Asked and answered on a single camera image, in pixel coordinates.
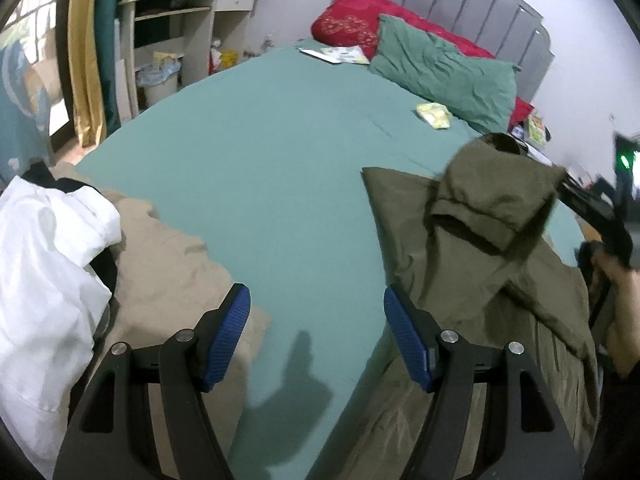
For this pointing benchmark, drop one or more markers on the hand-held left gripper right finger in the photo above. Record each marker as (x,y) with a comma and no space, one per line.
(406,335)

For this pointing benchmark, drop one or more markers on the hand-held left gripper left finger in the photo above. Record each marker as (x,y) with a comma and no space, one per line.
(230,330)

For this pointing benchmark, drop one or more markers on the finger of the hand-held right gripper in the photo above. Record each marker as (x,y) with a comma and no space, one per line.
(582,199)

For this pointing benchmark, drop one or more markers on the olive green jacket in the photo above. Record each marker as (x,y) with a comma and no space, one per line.
(475,270)

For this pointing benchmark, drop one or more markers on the person's right forearm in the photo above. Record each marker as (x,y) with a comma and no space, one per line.
(625,330)

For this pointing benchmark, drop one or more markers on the person's right hand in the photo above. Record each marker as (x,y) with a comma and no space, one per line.
(616,272)

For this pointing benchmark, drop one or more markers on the beige garment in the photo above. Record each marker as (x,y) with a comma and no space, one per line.
(165,270)

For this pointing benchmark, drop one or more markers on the yellow green packet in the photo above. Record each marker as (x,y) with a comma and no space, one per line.
(434,115)

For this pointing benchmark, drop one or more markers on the bed with teal sheet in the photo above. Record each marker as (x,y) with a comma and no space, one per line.
(275,160)

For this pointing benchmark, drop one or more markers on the green pillow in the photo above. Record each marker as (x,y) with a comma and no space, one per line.
(445,70)

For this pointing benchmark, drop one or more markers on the white garment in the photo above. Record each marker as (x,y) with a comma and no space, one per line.
(45,270)

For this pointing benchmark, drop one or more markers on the grey padded headboard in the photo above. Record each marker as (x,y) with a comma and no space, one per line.
(475,5)

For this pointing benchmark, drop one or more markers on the white trash bin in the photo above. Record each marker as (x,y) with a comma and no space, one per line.
(159,85)

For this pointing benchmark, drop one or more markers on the yellow bag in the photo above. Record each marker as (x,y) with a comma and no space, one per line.
(229,59)

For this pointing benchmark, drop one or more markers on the printed leaflet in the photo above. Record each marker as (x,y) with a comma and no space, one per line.
(345,54)

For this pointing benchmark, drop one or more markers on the teal printed cloth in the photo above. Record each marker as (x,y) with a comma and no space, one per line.
(20,125)

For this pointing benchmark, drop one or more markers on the red patterned pillow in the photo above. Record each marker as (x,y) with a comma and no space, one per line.
(350,15)

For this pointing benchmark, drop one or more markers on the green curtain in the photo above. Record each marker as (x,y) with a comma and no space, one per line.
(107,50)

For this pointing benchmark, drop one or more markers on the beige wooden desk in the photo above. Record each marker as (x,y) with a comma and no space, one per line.
(225,2)

